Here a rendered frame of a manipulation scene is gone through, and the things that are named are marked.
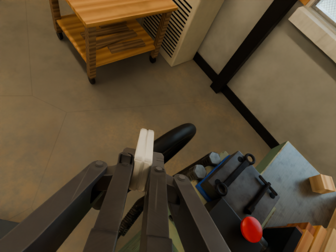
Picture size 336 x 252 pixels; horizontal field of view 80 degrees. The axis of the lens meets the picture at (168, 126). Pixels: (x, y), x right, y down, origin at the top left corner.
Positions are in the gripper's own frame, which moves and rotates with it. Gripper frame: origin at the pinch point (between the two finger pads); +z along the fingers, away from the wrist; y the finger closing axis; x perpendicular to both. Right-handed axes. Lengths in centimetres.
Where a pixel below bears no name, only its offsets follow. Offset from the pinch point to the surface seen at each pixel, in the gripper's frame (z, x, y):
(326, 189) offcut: 18.3, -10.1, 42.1
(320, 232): 8.6, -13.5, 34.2
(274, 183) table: 19.4, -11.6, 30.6
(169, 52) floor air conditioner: 169, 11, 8
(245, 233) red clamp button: 1.0, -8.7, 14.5
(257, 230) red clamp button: 1.4, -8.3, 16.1
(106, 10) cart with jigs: 111, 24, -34
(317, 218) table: 15.6, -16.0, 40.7
